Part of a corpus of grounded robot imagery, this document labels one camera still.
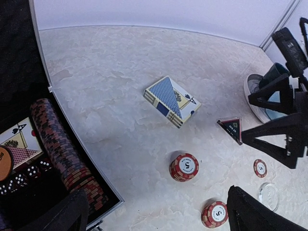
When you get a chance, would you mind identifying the dark red die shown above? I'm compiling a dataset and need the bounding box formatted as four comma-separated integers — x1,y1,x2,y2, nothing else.
39,159,52,172
26,165,41,179
14,173,29,188

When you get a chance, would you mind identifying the chip row right in case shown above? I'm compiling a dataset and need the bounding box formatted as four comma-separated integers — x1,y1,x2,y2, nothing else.
30,99,109,215

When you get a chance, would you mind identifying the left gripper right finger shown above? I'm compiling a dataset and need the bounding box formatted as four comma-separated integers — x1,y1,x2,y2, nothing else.
227,185,306,231

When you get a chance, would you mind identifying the single red chip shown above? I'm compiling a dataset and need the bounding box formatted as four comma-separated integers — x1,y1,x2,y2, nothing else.
253,159,268,178

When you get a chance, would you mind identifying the triangular all-in button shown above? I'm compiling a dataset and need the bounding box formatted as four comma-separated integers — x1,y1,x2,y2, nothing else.
217,116,243,145

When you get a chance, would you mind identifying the aluminium poker case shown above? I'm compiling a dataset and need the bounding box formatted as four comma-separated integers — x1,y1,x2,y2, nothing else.
0,0,123,231

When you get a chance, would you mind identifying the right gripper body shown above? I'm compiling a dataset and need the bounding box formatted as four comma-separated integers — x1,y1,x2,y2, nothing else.
271,17,308,114

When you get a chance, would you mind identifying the orange round button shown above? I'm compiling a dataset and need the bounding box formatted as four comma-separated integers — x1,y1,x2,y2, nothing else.
0,146,13,181

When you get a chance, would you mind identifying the red card deck in case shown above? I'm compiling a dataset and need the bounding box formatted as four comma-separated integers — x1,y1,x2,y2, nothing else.
0,117,43,169

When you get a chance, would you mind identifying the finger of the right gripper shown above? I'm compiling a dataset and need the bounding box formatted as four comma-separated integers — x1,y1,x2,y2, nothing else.
242,113,308,169
247,73,299,117

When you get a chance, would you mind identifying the blue playing card deck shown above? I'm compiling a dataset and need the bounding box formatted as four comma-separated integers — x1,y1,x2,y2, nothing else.
143,76,201,128

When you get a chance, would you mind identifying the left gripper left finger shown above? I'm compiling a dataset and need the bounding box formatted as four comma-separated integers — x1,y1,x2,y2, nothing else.
23,189,89,231

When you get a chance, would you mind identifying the right aluminium corner post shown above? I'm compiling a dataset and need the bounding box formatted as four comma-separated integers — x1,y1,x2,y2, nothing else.
259,0,302,51

